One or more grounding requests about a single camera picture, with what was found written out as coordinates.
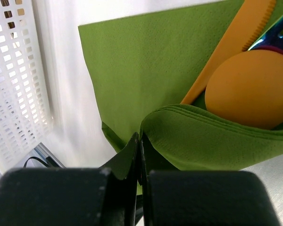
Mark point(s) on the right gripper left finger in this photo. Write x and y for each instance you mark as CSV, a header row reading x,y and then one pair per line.
x,y
120,192

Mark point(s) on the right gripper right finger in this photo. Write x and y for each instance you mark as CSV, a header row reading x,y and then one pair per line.
x,y
151,159

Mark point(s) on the green paper napkin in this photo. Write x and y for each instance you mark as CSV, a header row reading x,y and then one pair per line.
x,y
142,66

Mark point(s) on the orange plastic spoon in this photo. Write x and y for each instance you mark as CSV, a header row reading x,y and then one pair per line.
x,y
248,89

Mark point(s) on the iridescent metal fork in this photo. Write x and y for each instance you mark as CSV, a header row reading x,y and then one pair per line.
x,y
271,39

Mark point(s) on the orange plastic knife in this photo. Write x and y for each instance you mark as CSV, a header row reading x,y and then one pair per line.
x,y
244,29

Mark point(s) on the white plastic basket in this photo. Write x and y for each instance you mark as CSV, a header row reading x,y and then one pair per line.
x,y
25,118

